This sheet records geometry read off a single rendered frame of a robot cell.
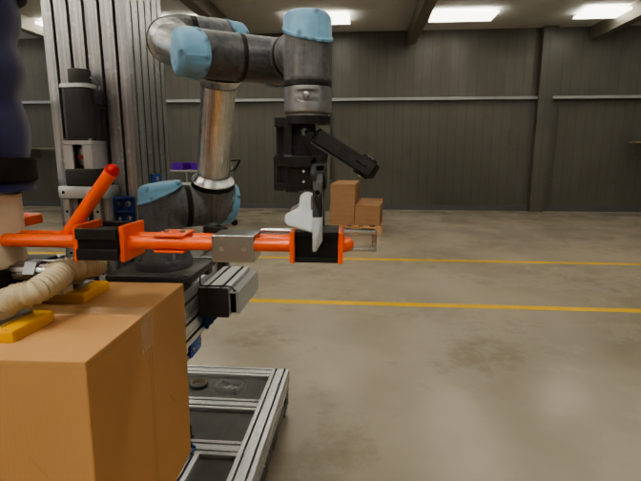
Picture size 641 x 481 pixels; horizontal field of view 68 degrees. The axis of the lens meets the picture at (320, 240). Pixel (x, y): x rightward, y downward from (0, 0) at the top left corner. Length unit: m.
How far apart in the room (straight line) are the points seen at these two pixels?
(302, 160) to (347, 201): 7.04
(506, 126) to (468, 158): 1.06
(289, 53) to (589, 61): 11.74
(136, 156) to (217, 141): 0.34
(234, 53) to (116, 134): 0.79
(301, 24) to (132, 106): 0.85
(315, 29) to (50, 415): 0.65
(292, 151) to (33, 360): 0.46
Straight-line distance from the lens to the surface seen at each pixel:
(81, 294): 0.98
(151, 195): 1.29
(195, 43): 0.80
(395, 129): 11.27
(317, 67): 0.75
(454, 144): 11.43
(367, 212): 7.75
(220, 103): 1.23
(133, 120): 1.51
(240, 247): 0.77
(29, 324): 0.85
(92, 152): 1.47
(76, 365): 0.72
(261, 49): 0.83
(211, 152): 1.27
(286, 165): 0.74
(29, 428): 0.80
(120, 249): 0.82
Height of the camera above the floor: 1.35
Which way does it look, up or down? 11 degrees down
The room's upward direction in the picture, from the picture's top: straight up
